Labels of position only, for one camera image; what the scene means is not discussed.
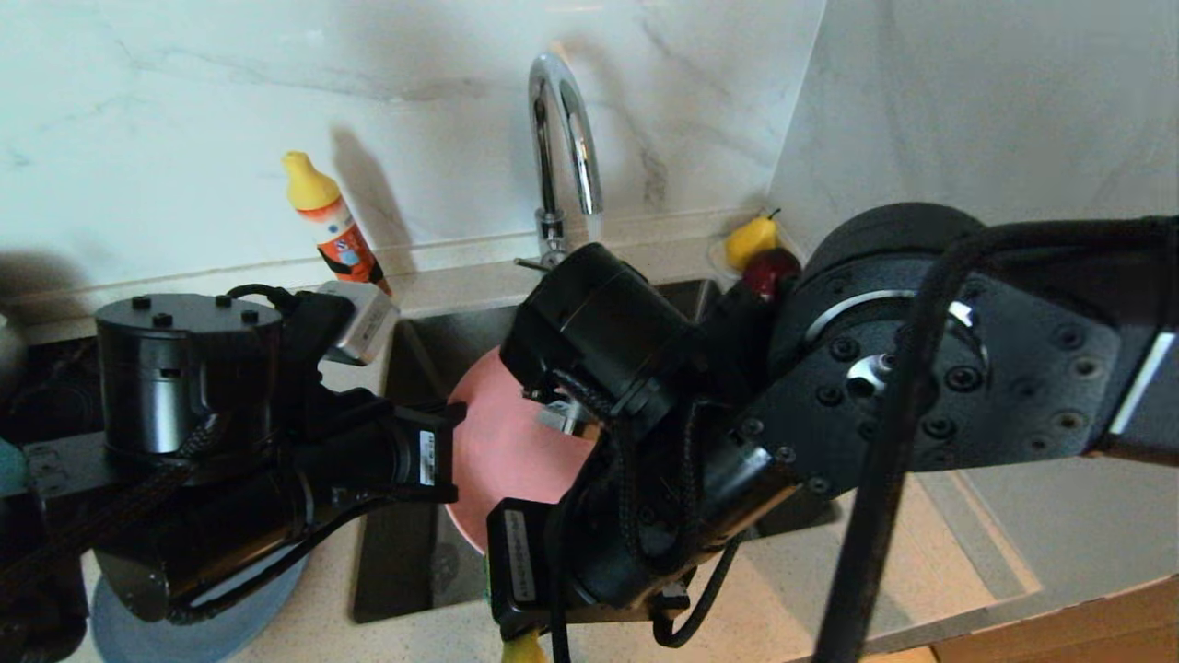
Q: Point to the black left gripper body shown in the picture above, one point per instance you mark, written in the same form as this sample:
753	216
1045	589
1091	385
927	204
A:
295	470

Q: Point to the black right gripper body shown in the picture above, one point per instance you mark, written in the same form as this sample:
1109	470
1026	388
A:
645	534

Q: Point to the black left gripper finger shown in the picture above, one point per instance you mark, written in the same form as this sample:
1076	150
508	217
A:
414	494
442	414

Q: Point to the pink plate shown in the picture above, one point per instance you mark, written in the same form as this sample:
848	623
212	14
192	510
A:
507	451

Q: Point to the yellow sponge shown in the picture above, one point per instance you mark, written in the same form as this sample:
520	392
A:
523	649

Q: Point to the blue plate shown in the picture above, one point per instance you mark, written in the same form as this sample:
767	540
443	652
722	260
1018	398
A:
230	635

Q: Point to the orange dish soap bottle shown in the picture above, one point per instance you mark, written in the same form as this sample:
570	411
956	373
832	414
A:
336	239

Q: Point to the teal cup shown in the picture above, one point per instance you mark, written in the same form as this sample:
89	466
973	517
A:
9	465

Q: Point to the stainless steel sink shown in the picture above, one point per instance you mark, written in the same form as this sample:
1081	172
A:
405	562

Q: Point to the chrome gooseneck faucet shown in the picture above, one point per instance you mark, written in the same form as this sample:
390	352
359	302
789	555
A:
551	221

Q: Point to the dark red apple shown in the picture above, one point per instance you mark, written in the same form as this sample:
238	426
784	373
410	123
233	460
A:
772	272

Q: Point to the yellow pear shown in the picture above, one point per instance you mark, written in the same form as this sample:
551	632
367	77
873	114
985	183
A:
751	239

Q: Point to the wooden cabinet panel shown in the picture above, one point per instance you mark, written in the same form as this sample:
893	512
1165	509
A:
1032	640

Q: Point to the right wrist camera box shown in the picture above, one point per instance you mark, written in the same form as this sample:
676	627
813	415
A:
562	416

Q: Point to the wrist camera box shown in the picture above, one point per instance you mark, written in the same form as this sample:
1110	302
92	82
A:
562	416
364	318

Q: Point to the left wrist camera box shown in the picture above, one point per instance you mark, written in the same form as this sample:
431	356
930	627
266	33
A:
364	318

